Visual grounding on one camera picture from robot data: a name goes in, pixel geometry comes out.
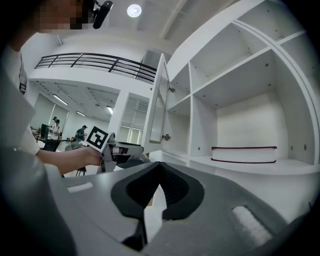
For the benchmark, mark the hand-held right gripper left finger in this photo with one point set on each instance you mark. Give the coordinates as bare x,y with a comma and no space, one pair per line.
100,200

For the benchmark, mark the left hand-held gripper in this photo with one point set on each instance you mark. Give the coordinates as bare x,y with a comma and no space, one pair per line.
97,138

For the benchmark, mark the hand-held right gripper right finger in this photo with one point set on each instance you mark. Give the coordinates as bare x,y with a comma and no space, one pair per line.
212,225

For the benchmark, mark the white glass cabinet door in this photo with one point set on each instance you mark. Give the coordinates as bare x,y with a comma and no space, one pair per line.
157,112

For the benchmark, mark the white shelf cabinet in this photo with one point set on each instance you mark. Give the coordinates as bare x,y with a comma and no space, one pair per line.
250,120

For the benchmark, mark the person's left forearm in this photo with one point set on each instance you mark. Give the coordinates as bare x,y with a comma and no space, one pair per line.
70,157

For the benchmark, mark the white machine with dark lid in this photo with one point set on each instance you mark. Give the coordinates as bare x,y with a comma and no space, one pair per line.
132,144

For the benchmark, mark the window with white blinds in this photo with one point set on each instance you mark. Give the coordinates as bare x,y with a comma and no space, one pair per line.
136,117

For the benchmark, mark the fluorescent ceiling light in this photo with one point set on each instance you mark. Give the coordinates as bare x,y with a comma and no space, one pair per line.
60,99
109,110
81,113

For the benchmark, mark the dark red book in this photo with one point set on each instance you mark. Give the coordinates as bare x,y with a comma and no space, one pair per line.
243,155

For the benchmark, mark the person's white shirt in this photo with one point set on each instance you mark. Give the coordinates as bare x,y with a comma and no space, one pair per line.
20,200

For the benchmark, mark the black balcony railing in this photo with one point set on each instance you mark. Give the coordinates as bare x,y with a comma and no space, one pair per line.
147,75

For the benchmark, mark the round ceiling lamp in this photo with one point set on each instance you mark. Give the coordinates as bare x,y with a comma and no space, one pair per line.
134,10

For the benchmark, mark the person's head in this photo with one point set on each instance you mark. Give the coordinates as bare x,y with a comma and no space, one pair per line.
57,20

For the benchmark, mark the black head camera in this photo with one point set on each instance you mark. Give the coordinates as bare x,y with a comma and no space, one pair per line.
101,15

